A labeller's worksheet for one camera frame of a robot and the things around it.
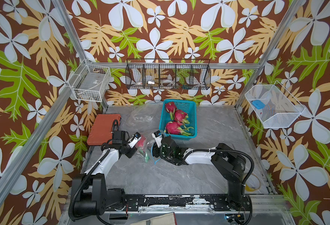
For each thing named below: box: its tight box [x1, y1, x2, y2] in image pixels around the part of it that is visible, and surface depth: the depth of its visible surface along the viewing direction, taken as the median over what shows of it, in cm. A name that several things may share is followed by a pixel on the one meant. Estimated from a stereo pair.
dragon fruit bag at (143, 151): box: [136, 135, 151, 163], surface depth 87 cm
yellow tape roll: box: [244, 172, 262, 192], surface depth 82 cm
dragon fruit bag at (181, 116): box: [174, 109, 190, 124], surface depth 103 cm
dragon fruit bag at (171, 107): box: [165, 101, 177, 121], surface depth 106 cm
